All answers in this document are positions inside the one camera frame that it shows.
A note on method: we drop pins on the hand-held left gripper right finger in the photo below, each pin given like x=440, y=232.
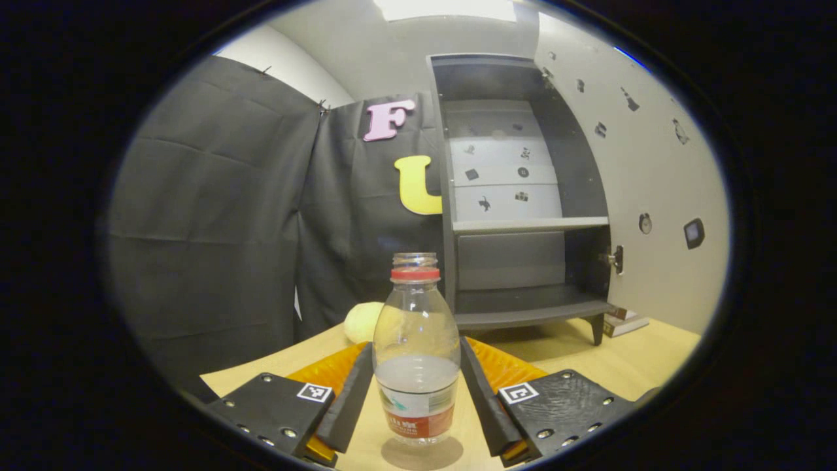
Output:
x=484, y=405

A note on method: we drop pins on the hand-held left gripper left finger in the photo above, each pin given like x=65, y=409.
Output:
x=350, y=402

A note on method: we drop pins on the clear plastic bottle red cap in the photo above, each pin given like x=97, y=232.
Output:
x=416, y=340

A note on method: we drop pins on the grey cabinet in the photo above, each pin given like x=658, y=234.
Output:
x=510, y=261

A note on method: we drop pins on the grey cabinet door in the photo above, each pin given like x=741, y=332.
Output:
x=654, y=183

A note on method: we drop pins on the pale yellow round object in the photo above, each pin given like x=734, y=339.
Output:
x=361, y=322

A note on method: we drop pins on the grey book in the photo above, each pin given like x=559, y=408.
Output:
x=629, y=325

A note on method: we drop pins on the black backdrop cloth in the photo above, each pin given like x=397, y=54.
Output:
x=216, y=216

